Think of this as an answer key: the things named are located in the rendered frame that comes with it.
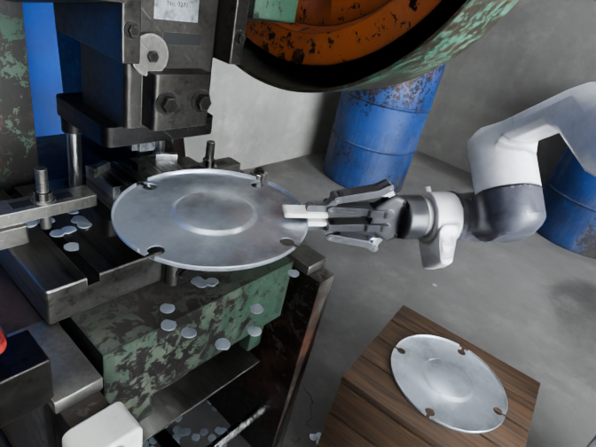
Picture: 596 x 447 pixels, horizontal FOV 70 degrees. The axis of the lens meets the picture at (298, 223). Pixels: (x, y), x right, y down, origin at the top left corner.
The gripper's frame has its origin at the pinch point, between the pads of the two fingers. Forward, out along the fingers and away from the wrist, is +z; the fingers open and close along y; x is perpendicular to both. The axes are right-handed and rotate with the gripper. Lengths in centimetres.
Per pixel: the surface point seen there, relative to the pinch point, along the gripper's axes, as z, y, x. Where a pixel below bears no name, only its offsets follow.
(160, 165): 23.3, -0.4, -18.4
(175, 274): 20.1, -11.3, 0.1
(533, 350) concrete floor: -120, -90, -46
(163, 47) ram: 21.2, 22.1, -7.2
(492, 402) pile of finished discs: -53, -50, 3
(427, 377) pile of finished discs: -38, -48, -4
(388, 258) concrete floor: -77, -87, -107
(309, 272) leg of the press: -5.1, -18.2, -8.5
